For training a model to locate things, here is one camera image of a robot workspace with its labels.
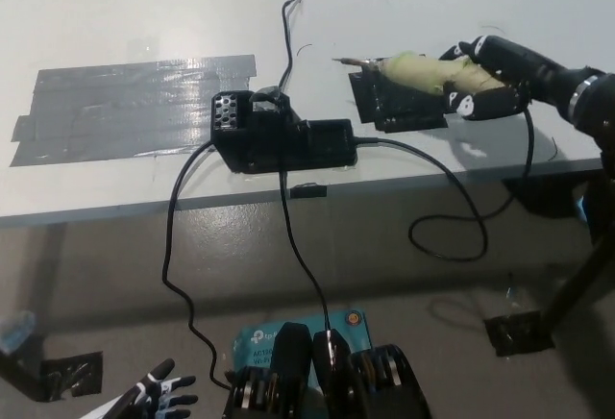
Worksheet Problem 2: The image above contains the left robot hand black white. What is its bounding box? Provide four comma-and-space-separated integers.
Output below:
125, 358, 200, 416

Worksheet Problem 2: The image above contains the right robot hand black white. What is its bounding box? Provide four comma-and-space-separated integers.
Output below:
437, 33, 581, 122

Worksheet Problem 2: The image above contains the soldering iron tape-wrapped handle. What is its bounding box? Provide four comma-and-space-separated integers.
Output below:
332, 51, 505, 98

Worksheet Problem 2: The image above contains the black soldering iron cable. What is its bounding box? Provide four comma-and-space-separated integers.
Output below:
354, 106, 535, 262

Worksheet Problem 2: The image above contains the black robot torso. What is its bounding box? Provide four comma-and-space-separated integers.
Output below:
221, 321, 431, 419

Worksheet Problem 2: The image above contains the black soldering station base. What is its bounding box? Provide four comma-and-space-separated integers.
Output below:
209, 85, 357, 175

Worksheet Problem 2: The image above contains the teal router box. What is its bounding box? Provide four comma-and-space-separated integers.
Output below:
233, 309, 376, 382

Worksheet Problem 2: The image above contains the black square printed tray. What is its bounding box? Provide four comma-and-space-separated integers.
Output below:
346, 70, 449, 135

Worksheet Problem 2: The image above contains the clear blue plastic bottle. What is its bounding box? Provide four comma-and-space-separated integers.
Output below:
0, 310, 37, 356

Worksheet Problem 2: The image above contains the small black tape strip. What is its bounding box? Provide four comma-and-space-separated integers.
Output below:
289, 183, 327, 200

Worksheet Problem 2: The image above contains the black under-table bracket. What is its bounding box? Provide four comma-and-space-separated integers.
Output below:
502, 176, 585, 218

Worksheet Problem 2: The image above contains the black power cable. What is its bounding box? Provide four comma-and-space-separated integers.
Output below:
161, 142, 234, 389

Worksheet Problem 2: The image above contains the black cable with bare end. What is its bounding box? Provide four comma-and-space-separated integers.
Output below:
278, 0, 332, 338

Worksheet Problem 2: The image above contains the grey duct tape patch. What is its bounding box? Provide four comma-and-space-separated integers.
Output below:
8, 55, 257, 168

